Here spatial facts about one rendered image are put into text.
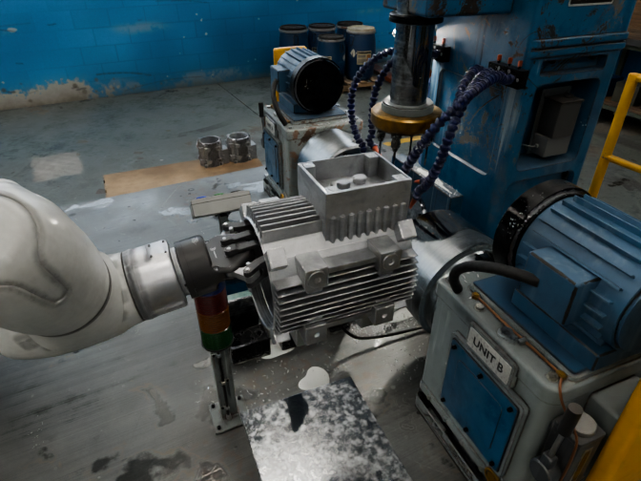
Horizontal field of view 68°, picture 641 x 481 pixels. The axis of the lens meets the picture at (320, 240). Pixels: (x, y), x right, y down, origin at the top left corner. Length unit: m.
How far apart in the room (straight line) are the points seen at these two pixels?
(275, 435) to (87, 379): 0.55
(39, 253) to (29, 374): 0.99
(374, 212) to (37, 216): 0.37
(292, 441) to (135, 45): 6.06
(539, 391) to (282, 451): 0.45
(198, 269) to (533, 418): 0.55
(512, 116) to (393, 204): 0.66
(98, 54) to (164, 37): 0.81
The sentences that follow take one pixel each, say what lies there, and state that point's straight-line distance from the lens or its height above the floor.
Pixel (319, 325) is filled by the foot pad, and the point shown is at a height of 1.28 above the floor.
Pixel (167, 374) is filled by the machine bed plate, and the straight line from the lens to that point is 1.26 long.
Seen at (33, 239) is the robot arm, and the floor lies 1.51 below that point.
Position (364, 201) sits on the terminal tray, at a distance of 0.59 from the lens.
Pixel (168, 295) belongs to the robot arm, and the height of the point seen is 1.35.
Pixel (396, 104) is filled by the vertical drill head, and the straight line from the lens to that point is 1.21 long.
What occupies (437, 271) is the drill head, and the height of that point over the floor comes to 1.12.
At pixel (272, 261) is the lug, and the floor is 1.38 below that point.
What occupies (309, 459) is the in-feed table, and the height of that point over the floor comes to 0.92.
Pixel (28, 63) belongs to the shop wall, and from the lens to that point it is 6.64.
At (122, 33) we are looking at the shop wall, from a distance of 6.63.
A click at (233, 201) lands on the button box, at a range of 1.38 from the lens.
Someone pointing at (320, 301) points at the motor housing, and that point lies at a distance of 0.60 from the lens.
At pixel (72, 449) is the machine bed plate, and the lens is 1.20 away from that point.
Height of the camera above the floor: 1.70
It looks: 33 degrees down
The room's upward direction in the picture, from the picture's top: straight up
